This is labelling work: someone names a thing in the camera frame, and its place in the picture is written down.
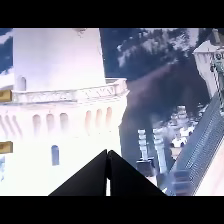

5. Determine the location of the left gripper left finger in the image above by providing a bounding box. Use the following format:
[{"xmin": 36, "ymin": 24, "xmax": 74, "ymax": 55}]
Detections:
[{"xmin": 49, "ymin": 149, "xmax": 108, "ymax": 197}]

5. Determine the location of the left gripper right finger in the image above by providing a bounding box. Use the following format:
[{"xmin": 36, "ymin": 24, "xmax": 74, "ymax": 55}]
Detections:
[{"xmin": 107, "ymin": 149, "xmax": 167, "ymax": 197}]

